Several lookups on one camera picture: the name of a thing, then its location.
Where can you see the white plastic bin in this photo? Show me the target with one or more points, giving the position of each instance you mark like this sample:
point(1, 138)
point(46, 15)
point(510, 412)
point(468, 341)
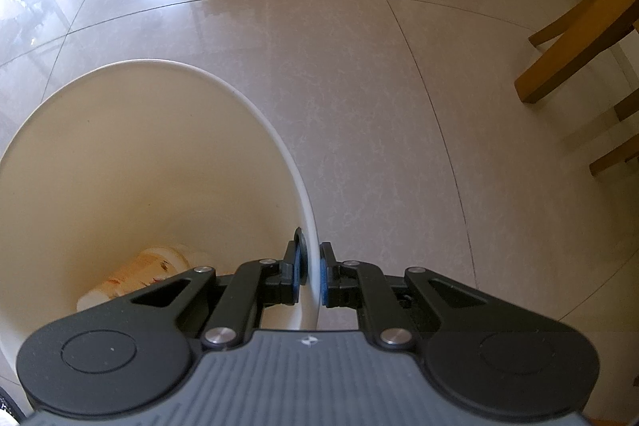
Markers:
point(125, 156)

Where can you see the wooden chair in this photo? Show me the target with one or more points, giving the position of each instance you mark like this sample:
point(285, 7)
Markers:
point(574, 41)

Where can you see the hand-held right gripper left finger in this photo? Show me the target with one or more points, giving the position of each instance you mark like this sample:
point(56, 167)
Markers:
point(299, 270)

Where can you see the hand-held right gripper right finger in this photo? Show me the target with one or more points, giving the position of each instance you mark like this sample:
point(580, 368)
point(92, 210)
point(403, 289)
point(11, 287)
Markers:
point(325, 281)

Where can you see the printed paper cup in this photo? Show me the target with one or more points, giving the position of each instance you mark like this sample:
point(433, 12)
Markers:
point(145, 269)

